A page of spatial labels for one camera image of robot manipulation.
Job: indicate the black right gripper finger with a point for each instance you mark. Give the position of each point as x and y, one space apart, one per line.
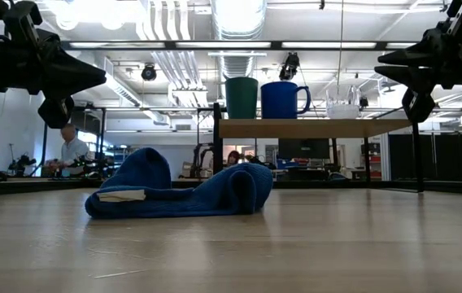
414 76
414 55

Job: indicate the wooden shelf with black legs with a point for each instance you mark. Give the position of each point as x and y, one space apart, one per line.
308 128

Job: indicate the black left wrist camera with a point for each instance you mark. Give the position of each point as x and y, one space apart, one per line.
56 113

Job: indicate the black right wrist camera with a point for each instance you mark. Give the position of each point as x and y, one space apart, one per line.
418 106

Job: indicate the black overhead camera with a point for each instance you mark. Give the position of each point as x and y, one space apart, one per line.
290 66

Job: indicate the black partition wall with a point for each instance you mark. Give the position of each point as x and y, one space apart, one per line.
450 154

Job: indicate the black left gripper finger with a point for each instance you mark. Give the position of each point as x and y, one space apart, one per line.
76 77

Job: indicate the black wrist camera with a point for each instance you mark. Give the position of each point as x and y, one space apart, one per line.
418 106
56 113

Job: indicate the black round ceiling fixture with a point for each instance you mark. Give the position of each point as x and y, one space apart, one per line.
148 72

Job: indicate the blue folded cloth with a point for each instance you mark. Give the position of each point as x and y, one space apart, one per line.
182 195

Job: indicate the person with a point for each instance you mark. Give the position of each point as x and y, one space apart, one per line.
233 158
72 152

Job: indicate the black monitor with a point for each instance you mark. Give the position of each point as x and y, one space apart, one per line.
304 148

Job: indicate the green plastic cup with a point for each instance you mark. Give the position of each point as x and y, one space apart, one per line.
241 97

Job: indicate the blue plastic mug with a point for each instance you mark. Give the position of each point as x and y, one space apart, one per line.
280 99

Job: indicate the silver ventilation duct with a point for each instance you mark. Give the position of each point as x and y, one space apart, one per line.
237 16

